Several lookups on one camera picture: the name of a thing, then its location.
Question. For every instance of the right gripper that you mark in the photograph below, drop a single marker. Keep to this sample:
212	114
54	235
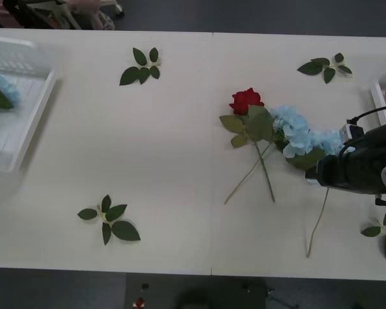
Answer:
333	172

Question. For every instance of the pale blue flower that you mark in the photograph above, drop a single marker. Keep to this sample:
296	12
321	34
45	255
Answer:
325	140
1	84
292	127

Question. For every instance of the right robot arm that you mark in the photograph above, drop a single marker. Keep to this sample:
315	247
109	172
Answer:
373	154

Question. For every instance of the pale blue flower, green stem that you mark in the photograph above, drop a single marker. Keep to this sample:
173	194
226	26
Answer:
292	127

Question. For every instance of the shallow white box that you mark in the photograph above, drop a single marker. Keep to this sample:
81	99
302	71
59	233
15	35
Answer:
35	106
379	96

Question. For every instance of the red rose with green stem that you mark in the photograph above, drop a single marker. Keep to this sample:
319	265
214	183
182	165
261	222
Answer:
246	100

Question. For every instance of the person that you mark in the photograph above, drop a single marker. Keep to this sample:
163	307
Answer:
98	16

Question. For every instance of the pale blue flower, dark leaf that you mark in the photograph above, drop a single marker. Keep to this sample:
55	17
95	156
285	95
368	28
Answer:
1	84

